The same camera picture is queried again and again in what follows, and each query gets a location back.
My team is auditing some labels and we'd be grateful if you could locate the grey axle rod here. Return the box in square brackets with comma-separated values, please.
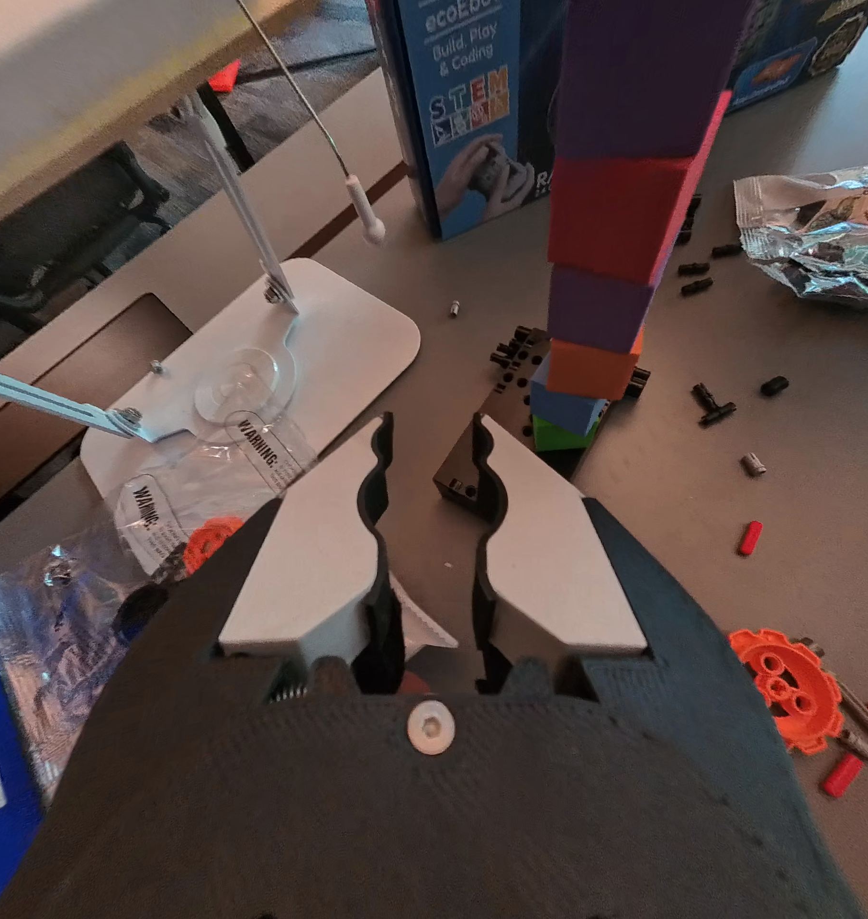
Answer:
[834, 681, 868, 762]

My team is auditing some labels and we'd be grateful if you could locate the green foam cube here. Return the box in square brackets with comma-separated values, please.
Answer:
[532, 417, 601, 455]

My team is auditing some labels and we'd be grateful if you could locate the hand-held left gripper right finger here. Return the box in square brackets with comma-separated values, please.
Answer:
[470, 414, 650, 679]

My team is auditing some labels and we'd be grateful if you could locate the black T connector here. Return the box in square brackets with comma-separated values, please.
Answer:
[693, 384, 738, 427]

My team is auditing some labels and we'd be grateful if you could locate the blue plastic bin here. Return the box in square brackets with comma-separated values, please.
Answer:
[0, 589, 45, 919]

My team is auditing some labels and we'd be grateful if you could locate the light blue foam cube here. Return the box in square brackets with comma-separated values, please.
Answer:
[532, 359, 612, 433]

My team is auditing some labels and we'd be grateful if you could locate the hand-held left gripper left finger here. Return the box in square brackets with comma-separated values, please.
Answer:
[219, 414, 403, 684]

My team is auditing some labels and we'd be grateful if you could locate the orange plastic gear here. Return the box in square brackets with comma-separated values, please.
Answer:
[729, 628, 846, 755]

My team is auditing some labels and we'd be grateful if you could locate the blue robot kit box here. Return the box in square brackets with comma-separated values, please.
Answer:
[370, 0, 868, 241]

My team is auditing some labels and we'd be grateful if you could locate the orange foam cube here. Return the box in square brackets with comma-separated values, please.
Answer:
[546, 334, 645, 402]

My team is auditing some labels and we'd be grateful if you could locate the clear empty plastic bag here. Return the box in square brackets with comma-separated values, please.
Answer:
[119, 414, 320, 570]

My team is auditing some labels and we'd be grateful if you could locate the silver plastic parts bag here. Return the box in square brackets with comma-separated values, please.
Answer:
[733, 166, 868, 314]

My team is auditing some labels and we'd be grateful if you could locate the white book stand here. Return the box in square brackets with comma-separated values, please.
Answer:
[0, 0, 421, 496]

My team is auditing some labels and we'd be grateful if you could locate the red foam cube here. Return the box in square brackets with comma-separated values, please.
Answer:
[549, 94, 732, 284]

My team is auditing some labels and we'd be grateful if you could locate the clear bag with orange gear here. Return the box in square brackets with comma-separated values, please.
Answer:
[0, 510, 263, 805]

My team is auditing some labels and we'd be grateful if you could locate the purple foam cube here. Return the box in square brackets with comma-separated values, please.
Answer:
[546, 266, 657, 354]
[556, 0, 758, 166]

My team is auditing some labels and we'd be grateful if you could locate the grey desk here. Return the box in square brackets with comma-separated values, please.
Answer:
[0, 69, 868, 919]

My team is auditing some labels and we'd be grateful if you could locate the black office chair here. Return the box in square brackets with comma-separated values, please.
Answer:
[0, 144, 169, 334]

